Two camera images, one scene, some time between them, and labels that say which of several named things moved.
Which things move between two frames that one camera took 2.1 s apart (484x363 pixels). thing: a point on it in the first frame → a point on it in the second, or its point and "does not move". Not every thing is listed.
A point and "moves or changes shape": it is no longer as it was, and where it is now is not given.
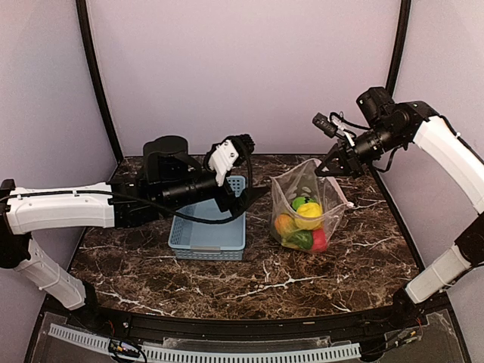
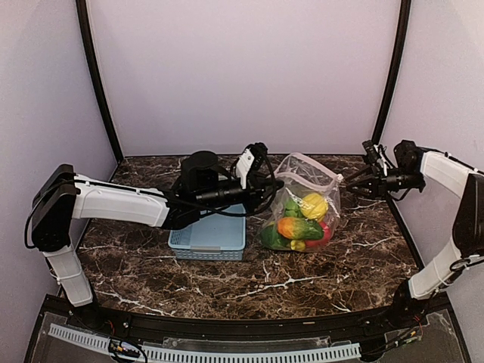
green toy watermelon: (300, 200) → (293, 209)
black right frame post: (397, 54) does not move
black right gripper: (345, 151) → (378, 184)
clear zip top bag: (307, 207) moves or changes shape
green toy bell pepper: (299, 239) → (271, 238)
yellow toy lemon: (308, 216) → (314, 206)
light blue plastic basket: (193, 240) does not move
